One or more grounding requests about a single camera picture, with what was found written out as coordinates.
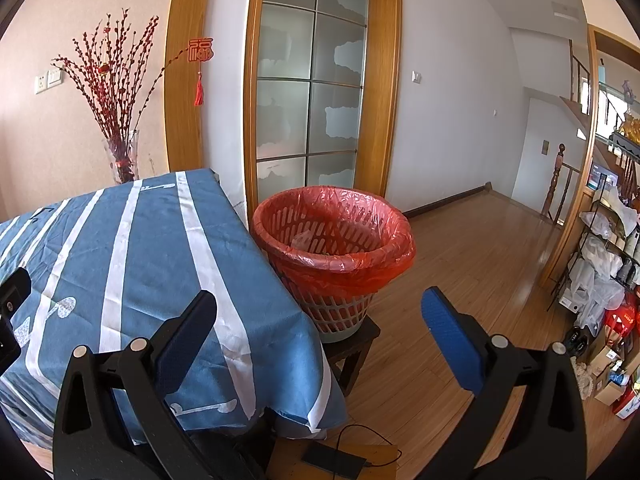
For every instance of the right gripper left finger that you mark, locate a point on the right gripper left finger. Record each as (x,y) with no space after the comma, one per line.
(113,421)

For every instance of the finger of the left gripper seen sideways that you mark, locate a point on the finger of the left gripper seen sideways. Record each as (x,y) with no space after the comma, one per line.
(13,292)

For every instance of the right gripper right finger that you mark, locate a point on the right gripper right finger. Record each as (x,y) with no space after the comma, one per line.
(548,438)

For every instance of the red plastic trash basket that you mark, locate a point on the red plastic trash basket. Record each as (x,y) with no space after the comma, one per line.
(330,309)

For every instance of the blue striped tablecloth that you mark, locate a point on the blue striped tablecloth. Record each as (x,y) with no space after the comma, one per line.
(111,266)

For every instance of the metal storage shelf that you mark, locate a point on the metal storage shelf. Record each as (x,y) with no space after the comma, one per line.
(596,216)

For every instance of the glass vase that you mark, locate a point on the glass vase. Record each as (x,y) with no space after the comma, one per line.
(122,157)

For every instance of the wooden stool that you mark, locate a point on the wooden stool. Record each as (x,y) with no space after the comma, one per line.
(346,357)

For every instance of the red berry branches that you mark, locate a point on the red berry branches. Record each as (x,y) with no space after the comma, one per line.
(108,68)

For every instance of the wooden stair railing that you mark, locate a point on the wooden stair railing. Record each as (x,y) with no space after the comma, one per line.
(563,175)

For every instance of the red chinese knot ornament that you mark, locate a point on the red chinese knot ornament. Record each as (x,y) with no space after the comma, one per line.
(200,50)

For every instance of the frosted glass door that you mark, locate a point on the frosted glass door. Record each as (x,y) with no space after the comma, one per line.
(311,62)

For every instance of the wall socket and switch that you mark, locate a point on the wall socket and switch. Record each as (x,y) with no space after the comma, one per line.
(50,79)

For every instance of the white light switch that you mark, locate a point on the white light switch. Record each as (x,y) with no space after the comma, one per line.
(416,77)

